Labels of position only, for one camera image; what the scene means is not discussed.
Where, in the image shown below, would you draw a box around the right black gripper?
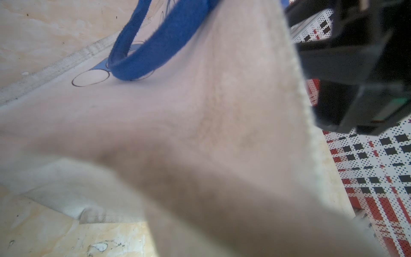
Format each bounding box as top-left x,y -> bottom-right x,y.
285,1 -> 411,136

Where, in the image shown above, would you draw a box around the white canvas cartoon bag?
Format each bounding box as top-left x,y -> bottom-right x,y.
1,1 -> 384,257

